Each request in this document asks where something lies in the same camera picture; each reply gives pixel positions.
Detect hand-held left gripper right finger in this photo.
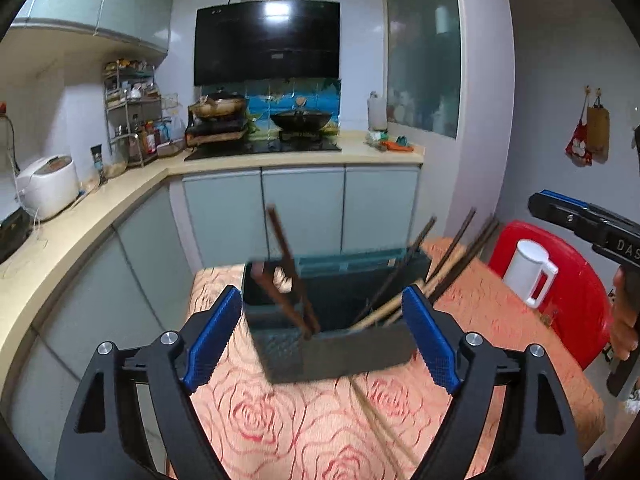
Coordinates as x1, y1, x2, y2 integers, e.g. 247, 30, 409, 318
401, 284, 586, 480

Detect orange carrots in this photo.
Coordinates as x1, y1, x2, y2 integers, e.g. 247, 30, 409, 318
370, 131, 415, 153

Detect red hanging cloth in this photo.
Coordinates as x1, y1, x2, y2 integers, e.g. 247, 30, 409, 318
565, 119, 595, 167

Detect ocean picture backsplash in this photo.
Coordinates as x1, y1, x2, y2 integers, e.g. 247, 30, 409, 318
200, 78, 342, 141

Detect clear oil bottle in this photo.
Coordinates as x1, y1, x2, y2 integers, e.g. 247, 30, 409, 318
167, 114, 187, 145

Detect metal spice rack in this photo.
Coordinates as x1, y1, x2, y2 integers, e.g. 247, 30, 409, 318
103, 59, 168, 167

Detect light wooden chopstick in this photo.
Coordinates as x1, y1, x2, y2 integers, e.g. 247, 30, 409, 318
349, 376, 422, 467

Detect black utensil holder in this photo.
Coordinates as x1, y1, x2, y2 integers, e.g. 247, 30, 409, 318
241, 247, 433, 386

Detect black gas cooktop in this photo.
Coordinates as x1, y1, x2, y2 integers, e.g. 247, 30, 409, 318
184, 136, 343, 162

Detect red plastic stool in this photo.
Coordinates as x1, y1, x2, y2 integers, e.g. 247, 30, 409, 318
487, 220, 621, 372

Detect bunch of wooden chopsticks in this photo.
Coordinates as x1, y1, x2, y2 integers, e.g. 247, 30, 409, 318
347, 207, 501, 333

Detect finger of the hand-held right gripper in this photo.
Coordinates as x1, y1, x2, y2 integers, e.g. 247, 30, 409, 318
529, 194, 626, 248
540, 189, 591, 209

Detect white plastic jug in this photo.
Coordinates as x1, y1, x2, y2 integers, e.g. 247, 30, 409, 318
502, 239, 560, 310

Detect white rice cooker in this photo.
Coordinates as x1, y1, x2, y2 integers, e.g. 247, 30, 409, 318
15, 155, 81, 222

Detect dark wooden chopstick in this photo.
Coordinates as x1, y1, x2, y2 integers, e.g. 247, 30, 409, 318
251, 262, 313, 341
360, 216, 438, 322
267, 205, 322, 337

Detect lidded cooking pan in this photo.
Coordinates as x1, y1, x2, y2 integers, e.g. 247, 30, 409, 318
188, 90, 249, 119

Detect black wok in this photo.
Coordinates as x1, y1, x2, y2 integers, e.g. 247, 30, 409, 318
270, 108, 334, 132

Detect grey kitchen cabinets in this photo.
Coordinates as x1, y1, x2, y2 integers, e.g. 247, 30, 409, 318
9, 0, 177, 57
27, 165, 422, 480

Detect person's right hand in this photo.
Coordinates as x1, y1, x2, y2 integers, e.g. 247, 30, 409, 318
611, 264, 640, 362

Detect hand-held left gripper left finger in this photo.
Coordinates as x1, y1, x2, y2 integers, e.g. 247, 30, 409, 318
54, 284, 244, 480

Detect grey upper kitchen cabinets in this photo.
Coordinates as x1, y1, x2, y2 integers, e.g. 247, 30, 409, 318
9, 0, 177, 57

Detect black countertop appliance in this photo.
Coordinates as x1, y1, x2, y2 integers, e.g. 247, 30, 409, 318
0, 207, 32, 265

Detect black range hood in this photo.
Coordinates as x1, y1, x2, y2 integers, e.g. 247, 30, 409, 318
194, 0, 342, 87

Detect hanging pot holders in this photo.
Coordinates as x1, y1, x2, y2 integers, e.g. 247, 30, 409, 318
586, 104, 611, 164

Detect rose patterned tablecloth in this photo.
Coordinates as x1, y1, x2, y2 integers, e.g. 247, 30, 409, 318
167, 237, 607, 480

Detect beige kitchen countertop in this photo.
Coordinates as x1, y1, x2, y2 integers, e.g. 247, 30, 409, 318
0, 130, 426, 346

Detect grey lower kitchen cabinets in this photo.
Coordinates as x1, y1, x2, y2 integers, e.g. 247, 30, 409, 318
27, 165, 422, 480

